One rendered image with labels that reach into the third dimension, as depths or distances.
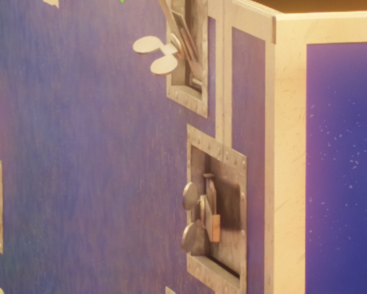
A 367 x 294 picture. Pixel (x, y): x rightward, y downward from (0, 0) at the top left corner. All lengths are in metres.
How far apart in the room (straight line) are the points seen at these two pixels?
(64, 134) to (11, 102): 0.24
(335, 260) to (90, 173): 0.59
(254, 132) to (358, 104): 0.09
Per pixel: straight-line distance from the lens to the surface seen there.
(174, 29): 2.67
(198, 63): 2.67
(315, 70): 2.45
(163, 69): 2.65
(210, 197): 2.62
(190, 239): 2.64
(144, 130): 2.83
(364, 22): 2.46
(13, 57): 3.34
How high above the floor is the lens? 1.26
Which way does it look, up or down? 9 degrees down
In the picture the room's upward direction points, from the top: straight up
